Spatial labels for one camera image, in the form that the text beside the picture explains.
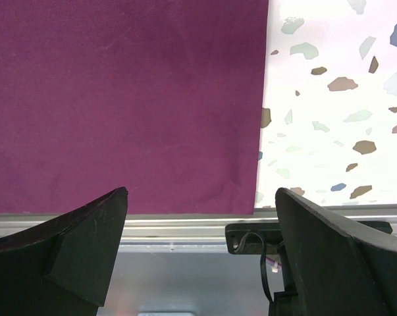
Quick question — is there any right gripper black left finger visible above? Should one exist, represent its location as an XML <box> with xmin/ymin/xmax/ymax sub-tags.
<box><xmin>0</xmin><ymin>187</ymin><xmax>128</xmax><ymax>315</ymax></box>

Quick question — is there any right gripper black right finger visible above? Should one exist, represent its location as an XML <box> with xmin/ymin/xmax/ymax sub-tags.
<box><xmin>275</xmin><ymin>188</ymin><xmax>397</xmax><ymax>315</ymax></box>

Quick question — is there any maroon surgical cloth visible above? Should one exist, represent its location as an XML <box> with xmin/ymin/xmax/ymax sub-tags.
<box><xmin>0</xmin><ymin>1</ymin><xmax>268</xmax><ymax>215</ymax></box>

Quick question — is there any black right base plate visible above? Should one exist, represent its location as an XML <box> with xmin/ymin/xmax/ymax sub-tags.
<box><xmin>225</xmin><ymin>221</ymin><xmax>393</xmax><ymax>255</ymax></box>

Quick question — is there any aluminium rail frame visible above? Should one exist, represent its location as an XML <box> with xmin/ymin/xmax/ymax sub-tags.
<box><xmin>0</xmin><ymin>203</ymin><xmax>397</xmax><ymax>244</ymax></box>

